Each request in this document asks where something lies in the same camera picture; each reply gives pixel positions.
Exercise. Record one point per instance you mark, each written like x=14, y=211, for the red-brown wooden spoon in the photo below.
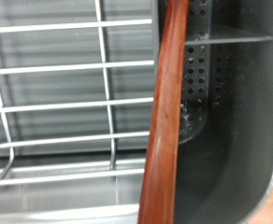
x=164, y=124

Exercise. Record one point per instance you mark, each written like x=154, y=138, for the grey dish drying rack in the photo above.
x=49, y=196

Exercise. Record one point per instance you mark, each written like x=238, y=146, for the grey cutlery holder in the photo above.
x=236, y=124

